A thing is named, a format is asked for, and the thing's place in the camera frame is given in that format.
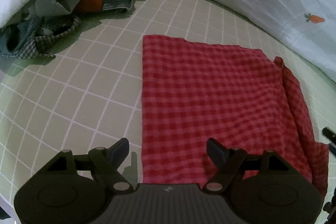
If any red checkered cloth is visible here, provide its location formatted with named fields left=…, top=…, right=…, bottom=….
left=141, top=35, right=329, bottom=196

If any orange item in clothes pile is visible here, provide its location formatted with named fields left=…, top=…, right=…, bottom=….
left=76, top=0, right=104, bottom=12

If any green grid mat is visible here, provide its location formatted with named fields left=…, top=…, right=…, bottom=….
left=1, top=0, right=335, bottom=223

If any green white checkered garment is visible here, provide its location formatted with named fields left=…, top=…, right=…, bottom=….
left=1, top=15, right=81, bottom=59

